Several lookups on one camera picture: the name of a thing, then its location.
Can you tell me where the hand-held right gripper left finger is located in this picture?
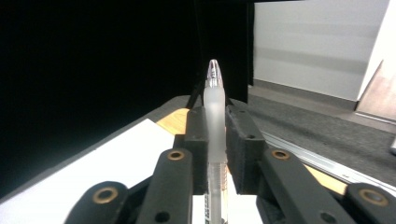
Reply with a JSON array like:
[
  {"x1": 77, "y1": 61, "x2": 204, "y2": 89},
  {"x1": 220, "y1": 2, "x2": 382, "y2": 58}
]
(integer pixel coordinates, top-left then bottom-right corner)
[{"x1": 136, "y1": 105, "x2": 209, "y2": 224}]

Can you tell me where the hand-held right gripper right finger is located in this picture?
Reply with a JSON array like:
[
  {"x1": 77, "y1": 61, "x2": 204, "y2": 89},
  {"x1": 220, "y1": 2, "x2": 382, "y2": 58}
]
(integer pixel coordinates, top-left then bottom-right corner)
[{"x1": 225, "y1": 104, "x2": 356, "y2": 224}]

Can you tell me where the white frosted pen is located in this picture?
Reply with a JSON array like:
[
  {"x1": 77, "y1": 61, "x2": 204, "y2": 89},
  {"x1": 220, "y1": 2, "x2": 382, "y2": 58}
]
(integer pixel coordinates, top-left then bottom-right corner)
[{"x1": 203, "y1": 59, "x2": 231, "y2": 224}]

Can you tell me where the black curtain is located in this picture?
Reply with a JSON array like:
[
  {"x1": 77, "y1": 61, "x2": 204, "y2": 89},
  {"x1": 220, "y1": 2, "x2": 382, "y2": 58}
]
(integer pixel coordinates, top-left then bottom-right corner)
[{"x1": 0, "y1": 0, "x2": 256, "y2": 200}]

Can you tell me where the metal floor rail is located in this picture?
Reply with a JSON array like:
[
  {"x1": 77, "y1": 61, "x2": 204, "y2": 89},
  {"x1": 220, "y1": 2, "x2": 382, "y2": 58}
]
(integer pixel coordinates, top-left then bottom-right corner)
[{"x1": 261, "y1": 130, "x2": 396, "y2": 195}]

